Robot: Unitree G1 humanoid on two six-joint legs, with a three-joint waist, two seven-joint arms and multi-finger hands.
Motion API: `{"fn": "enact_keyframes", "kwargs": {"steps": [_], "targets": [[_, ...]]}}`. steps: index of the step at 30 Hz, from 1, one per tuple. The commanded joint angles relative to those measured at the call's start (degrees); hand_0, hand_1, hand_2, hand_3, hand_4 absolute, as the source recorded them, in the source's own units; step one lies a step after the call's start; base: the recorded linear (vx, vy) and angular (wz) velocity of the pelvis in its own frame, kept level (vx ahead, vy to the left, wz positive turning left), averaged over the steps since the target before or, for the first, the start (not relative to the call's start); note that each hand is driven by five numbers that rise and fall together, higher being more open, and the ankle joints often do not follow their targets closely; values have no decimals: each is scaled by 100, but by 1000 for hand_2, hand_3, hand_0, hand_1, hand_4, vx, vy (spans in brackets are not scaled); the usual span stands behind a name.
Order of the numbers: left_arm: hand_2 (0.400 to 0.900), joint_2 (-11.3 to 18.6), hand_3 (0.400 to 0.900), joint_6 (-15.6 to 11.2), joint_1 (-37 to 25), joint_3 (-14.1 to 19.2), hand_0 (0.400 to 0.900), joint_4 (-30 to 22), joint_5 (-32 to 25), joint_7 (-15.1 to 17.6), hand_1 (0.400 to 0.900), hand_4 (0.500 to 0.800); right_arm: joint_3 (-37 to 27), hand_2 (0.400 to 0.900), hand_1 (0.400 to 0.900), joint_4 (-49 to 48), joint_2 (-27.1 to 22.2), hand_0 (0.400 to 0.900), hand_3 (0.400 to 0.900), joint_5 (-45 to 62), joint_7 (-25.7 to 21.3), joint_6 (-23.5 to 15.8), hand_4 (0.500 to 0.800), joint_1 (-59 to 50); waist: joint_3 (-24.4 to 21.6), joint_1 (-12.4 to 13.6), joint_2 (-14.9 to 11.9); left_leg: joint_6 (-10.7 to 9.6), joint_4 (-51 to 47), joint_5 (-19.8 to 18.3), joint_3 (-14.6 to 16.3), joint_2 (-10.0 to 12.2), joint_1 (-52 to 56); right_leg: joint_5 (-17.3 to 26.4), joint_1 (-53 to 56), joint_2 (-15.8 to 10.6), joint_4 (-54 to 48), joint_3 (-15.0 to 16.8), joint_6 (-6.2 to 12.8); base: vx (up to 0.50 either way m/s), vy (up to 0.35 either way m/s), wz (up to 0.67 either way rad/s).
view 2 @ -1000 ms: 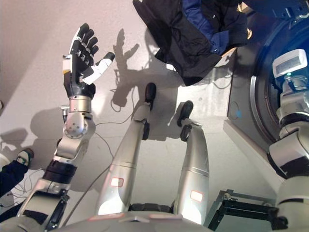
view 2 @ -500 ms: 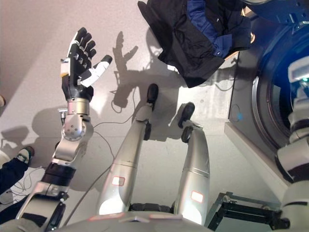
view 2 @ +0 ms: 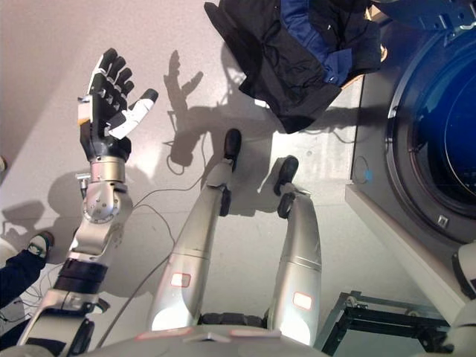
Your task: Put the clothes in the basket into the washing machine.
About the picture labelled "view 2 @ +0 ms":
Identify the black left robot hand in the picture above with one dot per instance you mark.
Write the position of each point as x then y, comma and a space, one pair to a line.
102, 122

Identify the black garment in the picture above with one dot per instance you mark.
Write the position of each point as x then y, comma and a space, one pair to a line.
267, 56

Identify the blue garment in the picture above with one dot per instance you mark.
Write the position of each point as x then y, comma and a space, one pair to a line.
301, 29

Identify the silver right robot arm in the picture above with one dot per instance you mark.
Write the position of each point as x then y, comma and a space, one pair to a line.
466, 267

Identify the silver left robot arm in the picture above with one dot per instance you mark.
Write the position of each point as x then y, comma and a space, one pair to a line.
100, 208

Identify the grey front-load washing machine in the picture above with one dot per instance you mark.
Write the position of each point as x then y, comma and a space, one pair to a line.
405, 148

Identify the white green sneaker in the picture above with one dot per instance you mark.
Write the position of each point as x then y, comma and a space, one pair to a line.
39, 243

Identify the silver left robot leg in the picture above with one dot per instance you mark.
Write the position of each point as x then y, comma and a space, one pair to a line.
197, 241

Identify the silver robot leg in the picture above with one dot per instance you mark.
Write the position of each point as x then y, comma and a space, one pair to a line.
197, 241
299, 253

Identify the black trouser leg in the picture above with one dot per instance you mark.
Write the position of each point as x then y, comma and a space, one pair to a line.
18, 277

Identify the silver robot torso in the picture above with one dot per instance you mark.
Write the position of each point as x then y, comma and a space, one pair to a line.
167, 346

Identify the silver right robot leg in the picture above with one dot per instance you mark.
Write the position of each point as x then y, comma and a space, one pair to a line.
299, 253

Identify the black metal frame cart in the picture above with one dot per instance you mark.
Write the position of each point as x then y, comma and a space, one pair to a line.
375, 323

